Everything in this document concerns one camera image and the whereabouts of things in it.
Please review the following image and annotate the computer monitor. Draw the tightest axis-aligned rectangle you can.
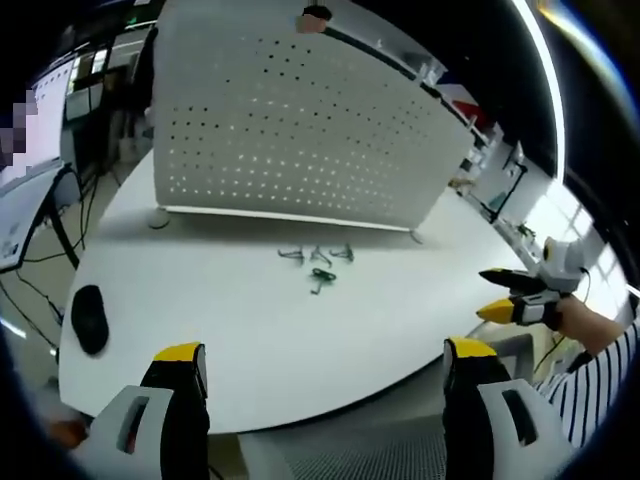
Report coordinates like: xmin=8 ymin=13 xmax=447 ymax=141
xmin=0 ymin=158 xmax=82 ymax=274

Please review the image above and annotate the ceiling light strip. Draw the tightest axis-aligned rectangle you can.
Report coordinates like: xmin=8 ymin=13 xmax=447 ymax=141
xmin=513 ymin=0 xmax=567 ymax=182

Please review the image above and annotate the white perforated mounting plate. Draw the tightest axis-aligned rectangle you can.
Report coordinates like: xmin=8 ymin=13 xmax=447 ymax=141
xmin=148 ymin=0 xmax=477 ymax=246

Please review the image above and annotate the black cable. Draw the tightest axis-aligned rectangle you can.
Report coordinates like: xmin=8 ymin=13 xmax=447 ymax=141
xmin=19 ymin=169 xmax=101 ymax=265

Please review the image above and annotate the black metal stand frame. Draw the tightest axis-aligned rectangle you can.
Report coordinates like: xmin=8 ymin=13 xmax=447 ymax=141
xmin=477 ymin=158 xmax=527 ymax=222

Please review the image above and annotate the black computer mouse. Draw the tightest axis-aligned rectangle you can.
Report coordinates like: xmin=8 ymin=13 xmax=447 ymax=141
xmin=70 ymin=284 xmax=110 ymax=357

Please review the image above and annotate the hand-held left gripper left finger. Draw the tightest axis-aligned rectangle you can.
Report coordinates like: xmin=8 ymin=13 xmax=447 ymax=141
xmin=87 ymin=341 xmax=212 ymax=480

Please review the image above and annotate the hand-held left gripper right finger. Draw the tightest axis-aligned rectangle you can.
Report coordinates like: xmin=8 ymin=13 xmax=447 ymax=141
xmin=441 ymin=336 xmax=574 ymax=480

